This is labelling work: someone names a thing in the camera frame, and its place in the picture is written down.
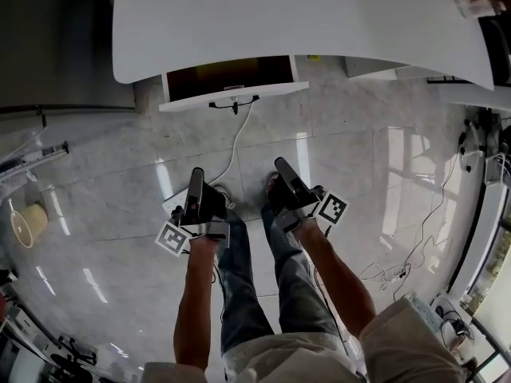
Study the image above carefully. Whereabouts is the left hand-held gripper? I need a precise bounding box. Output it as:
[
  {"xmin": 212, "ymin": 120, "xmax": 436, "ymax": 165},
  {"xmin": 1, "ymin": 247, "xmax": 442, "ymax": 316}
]
[{"xmin": 155, "ymin": 168, "xmax": 232, "ymax": 259}]

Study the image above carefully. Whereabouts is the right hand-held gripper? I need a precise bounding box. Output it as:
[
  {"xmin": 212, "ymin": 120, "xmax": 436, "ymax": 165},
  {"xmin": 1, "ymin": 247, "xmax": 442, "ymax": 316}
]
[{"xmin": 270, "ymin": 156, "xmax": 350, "ymax": 234}]

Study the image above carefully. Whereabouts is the white desk drawer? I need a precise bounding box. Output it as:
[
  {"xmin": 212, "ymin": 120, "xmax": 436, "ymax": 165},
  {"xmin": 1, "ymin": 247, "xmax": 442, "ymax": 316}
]
[{"xmin": 158, "ymin": 55, "xmax": 311, "ymax": 114}]

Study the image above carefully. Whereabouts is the person's right forearm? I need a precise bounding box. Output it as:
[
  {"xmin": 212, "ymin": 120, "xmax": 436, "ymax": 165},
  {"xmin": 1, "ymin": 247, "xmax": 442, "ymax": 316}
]
[{"xmin": 292, "ymin": 216, "xmax": 378, "ymax": 345}]

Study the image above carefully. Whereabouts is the person's left forearm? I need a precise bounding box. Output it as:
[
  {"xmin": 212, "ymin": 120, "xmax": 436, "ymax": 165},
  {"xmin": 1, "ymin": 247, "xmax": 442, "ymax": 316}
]
[{"xmin": 172, "ymin": 234, "xmax": 225, "ymax": 377}]

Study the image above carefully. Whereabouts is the white desk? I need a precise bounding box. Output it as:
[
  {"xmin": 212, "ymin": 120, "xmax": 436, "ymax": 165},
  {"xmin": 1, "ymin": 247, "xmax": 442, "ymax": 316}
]
[{"xmin": 112, "ymin": 0, "xmax": 496, "ymax": 92}]

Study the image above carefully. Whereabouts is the person's right shoe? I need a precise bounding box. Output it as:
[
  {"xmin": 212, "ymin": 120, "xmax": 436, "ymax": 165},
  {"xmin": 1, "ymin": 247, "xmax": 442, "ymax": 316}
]
[{"xmin": 264, "ymin": 171, "xmax": 282, "ymax": 201}]

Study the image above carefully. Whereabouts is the person's shoe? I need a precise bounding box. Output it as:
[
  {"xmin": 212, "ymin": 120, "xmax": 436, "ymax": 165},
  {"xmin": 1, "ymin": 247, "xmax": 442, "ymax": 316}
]
[
  {"xmin": 264, "ymin": 171, "xmax": 282, "ymax": 201},
  {"xmin": 210, "ymin": 184, "xmax": 237, "ymax": 211}
]

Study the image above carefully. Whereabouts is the white power strip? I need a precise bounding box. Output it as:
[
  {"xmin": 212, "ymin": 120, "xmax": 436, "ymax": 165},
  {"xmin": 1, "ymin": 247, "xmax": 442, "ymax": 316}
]
[{"xmin": 161, "ymin": 189, "xmax": 189, "ymax": 215}]

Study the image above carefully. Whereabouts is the person's left shoe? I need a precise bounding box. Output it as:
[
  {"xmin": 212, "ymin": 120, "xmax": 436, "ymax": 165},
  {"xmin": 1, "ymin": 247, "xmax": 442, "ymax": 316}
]
[{"xmin": 210, "ymin": 184, "xmax": 237, "ymax": 211}]

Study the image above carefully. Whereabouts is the person's right leg in jeans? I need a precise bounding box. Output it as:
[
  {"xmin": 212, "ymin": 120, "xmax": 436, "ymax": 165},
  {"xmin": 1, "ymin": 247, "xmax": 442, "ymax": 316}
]
[{"xmin": 260, "ymin": 204, "xmax": 345, "ymax": 345}]

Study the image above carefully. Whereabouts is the person's leg in jeans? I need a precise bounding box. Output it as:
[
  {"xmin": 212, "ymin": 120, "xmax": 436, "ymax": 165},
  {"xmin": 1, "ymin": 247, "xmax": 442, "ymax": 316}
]
[
  {"xmin": 260, "ymin": 204, "xmax": 345, "ymax": 345},
  {"xmin": 216, "ymin": 208, "xmax": 277, "ymax": 357}
]

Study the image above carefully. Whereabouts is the person's left leg in jeans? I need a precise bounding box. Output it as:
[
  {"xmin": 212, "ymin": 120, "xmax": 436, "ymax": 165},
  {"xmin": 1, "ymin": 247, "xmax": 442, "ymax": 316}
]
[{"xmin": 216, "ymin": 208, "xmax": 277, "ymax": 357}]

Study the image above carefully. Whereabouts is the beige waste bin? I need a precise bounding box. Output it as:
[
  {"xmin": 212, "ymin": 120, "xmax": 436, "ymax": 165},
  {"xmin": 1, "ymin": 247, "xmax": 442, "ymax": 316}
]
[{"xmin": 10, "ymin": 201, "xmax": 50, "ymax": 249}]

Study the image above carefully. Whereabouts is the black chair base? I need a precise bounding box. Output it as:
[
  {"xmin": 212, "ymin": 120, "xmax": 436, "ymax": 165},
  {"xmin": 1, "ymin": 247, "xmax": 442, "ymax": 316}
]
[{"xmin": 50, "ymin": 334, "xmax": 100, "ymax": 375}]

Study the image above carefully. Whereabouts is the person's beige shirt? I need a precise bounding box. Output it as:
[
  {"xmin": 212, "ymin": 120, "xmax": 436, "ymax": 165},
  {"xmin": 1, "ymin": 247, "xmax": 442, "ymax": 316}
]
[{"xmin": 142, "ymin": 296, "xmax": 469, "ymax": 383}]

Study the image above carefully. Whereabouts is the dark cabinet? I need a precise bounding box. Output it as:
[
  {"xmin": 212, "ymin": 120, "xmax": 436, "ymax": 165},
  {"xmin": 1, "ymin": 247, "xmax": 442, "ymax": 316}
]
[{"xmin": 0, "ymin": 0, "xmax": 137, "ymax": 114}]

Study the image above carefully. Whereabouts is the black office chair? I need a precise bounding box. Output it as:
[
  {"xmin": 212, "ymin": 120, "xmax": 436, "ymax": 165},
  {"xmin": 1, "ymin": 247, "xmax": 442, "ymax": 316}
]
[{"xmin": 477, "ymin": 14, "xmax": 511, "ymax": 88}]

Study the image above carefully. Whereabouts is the white power cable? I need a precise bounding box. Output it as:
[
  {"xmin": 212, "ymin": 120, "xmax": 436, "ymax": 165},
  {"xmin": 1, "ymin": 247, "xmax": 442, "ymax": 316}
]
[{"xmin": 213, "ymin": 101, "xmax": 256, "ymax": 192}]

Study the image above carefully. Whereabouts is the bundle of white floor cables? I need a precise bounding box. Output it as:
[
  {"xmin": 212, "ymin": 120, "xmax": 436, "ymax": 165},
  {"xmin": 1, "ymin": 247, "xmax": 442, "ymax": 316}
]
[{"xmin": 358, "ymin": 261, "xmax": 413, "ymax": 294}]

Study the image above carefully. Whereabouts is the long black floor cable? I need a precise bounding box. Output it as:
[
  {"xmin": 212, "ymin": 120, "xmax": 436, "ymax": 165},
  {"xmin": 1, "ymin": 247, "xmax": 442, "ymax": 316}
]
[{"xmin": 392, "ymin": 149, "xmax": 464, "ymax": 303}]

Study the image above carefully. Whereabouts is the metal rail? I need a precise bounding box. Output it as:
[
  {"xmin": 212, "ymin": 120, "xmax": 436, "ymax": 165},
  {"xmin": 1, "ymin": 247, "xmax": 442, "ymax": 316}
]
[{"xmin": 0, "ymin": 140, "xmax": 71, "ymax": 177}]

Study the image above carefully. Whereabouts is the white cable box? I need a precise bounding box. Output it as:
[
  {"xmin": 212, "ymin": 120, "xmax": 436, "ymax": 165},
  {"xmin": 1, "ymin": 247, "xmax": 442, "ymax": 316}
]
[{"xmin": 484, "ymin": 152, "xmax": 509, "ymax": 186}]

